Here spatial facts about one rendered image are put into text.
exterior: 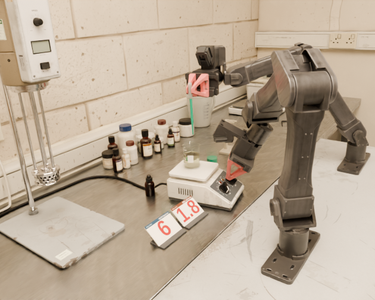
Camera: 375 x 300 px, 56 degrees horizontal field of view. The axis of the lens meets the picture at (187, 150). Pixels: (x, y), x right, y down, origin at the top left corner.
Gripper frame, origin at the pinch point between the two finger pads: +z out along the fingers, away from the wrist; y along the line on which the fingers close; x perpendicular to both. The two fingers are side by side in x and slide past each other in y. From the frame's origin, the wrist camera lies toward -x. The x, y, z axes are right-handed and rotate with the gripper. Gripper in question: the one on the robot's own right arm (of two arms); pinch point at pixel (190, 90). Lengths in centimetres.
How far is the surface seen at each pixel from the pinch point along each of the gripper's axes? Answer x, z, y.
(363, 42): 2, -137, 43
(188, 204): 29.0, 12.4, 3.2
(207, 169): 23.4, 0.6, 4.4
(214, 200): 29.2, 7.5, 9.1
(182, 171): 23.3, 4.6, -1.9
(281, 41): 1, -146, -3
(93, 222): 30.6, 26.9, -18.1
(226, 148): 31.2, -35.6, -2.2
